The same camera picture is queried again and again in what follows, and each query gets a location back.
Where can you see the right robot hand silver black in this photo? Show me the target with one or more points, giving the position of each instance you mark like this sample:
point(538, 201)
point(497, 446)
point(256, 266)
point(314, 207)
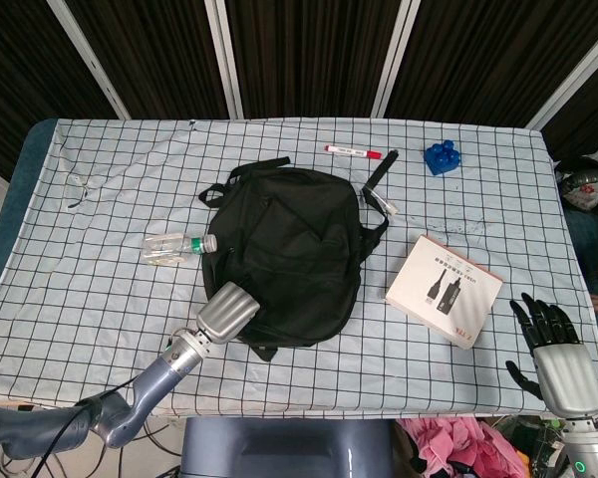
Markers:
point(565, 373)

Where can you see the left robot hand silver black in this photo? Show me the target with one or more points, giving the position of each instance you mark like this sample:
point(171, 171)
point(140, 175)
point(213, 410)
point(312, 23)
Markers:
point(226, 311)

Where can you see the black backpack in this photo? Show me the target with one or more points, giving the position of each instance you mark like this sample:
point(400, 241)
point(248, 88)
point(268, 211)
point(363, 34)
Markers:
point(289, 249)

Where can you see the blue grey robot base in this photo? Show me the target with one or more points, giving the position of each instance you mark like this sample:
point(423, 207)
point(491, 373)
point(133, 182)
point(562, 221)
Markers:
point(279, 448)

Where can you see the left robot arm blue grey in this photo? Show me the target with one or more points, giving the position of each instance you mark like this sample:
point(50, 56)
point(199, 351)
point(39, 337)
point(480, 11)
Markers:
point(154, 383)

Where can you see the white red printed plastic bag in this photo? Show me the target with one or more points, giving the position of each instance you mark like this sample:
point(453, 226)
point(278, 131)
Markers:
point(585, 195)

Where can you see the clear plastic bottle green label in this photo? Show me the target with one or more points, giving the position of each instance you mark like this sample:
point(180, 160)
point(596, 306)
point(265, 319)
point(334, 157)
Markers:
point(167, 249)

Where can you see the light blue checkered tablecloth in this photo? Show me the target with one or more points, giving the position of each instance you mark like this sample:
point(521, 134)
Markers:
point(104, 309)

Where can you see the pink clothing pile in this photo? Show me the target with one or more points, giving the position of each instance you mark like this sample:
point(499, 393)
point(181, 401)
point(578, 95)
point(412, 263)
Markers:
point(468, 448)

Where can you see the person in blue jeans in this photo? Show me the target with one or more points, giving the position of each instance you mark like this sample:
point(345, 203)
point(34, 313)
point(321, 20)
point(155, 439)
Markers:
point(585, 244)

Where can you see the white product box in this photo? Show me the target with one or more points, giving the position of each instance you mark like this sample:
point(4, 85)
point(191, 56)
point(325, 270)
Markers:
point(443, 291)

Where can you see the white marker red cap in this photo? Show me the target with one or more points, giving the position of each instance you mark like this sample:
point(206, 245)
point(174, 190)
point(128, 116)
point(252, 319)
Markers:
point(351, 151)

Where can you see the blue building block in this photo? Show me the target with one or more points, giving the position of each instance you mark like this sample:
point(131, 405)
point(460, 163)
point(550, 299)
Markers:
point(442, 159)

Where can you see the white metal frame post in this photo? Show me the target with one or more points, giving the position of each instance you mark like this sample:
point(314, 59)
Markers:
point(393, 60)
point(573, 79)
point(87, 57)
point(225, 60)

